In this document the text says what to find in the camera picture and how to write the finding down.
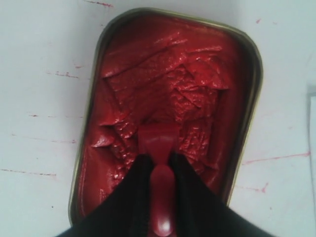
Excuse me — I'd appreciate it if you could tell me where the red plastic stamp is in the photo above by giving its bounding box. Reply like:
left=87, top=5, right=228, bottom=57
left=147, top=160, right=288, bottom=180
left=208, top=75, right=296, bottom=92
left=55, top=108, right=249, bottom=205
left=138, top=123, right=179, bottom=237

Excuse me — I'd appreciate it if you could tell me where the red ink pad tin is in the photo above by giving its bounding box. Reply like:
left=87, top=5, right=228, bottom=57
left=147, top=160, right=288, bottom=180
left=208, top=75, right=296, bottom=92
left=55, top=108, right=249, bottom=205
left=69, top=8, right=263, bottom=224

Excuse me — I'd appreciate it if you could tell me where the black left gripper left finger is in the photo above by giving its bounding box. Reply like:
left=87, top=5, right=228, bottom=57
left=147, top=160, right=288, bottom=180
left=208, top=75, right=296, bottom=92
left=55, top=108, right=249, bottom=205
left=59, top=155, right=154, bottom=237

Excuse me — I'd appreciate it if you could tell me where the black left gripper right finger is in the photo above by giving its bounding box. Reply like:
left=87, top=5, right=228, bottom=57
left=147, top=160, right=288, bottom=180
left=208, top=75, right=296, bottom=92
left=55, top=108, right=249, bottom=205
left=170, top=153, right=267, bottom=237

